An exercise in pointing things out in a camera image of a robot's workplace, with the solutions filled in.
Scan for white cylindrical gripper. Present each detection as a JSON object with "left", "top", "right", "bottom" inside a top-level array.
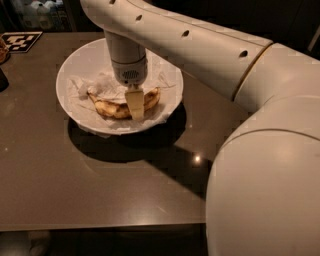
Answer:
[{"left": 104, "top": 31, "right": 148, "bottom": 120}]

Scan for white paper napkin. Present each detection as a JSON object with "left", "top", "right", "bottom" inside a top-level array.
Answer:
[{"left": 67, "top": 52, "right": 183, "bottom": 135}]

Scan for ripe spotted banana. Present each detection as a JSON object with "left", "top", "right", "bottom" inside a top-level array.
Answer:
[{"left": 88, "top": 87, "right": 161, "bottom": 119}]

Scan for dark object at left edge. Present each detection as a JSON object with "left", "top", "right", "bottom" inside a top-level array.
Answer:
[{"left": 0, "top": 68, "right": 9, "bottom": 92}]

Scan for white bowl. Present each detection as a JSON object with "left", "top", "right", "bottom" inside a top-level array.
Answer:
[{"left": 55, "top": 37, "right": 184, "bottom": 136}]

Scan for brown object at table edge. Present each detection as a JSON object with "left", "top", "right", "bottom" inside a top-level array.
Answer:
[{"left": 0, "top": 38, "right": 10, "bottom": 64}]

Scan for black white fiducial marker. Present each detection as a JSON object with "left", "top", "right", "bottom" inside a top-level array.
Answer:
[{"left": 1, "top": 31, "right": 42, "bottom": 53}]

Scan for bottles in background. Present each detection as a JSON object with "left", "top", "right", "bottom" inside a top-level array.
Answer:
[{"left": 10, "top": 0, "right": 72, "bottom": 32}]

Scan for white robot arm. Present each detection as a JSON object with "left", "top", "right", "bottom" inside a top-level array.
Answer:
[{"left": 81, "top": 0, "right": 320, "bottom": 256}]

